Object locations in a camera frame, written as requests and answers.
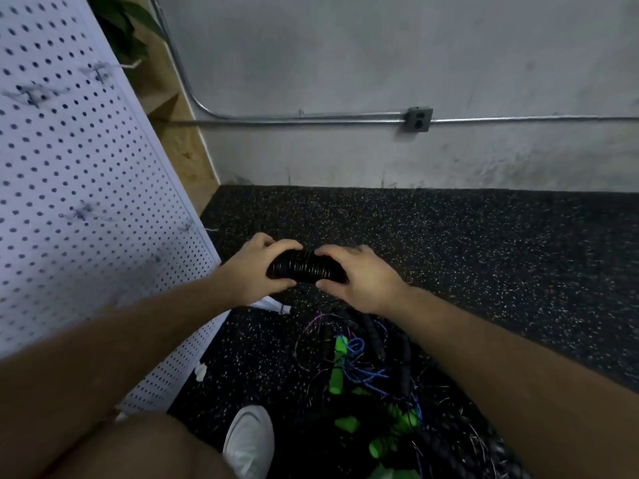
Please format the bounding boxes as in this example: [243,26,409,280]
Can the person's right hand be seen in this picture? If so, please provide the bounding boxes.
[314,244,411,315]

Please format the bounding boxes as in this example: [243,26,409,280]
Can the person's left hand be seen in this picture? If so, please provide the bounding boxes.
[210,232,304,308]

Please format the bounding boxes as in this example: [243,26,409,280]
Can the black foam-handled jump rope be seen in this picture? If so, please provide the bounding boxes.
[266,248,349,285]

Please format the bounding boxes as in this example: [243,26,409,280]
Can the pile of jump ropes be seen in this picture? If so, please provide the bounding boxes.
[290,309,521,479]

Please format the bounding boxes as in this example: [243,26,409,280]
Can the white pegboard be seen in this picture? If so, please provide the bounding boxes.
[0,0,229,415]

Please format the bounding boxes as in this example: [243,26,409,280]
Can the person's left forearm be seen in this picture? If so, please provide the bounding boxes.
[0,277,231,479]

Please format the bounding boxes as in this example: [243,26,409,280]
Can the person's right forearm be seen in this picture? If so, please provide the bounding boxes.
[394,289,639,479]

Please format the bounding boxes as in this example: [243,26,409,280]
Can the white pegboard stand foot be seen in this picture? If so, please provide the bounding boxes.
[250,296,293,316]

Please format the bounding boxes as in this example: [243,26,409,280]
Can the person's left leg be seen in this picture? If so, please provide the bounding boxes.
[40,414,236,479]

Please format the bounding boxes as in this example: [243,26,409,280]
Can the metal conduit pipe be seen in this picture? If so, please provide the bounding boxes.
[148,0,639,126]

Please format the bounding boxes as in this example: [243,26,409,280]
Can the white left shoe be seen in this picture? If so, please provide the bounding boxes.
[222,404,276,479]

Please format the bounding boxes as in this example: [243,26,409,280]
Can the grey electrical junction box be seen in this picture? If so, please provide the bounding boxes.
[403,106,433,134]

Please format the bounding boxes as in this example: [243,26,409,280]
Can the green potted plant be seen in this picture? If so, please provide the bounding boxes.
[88,0,166,68]

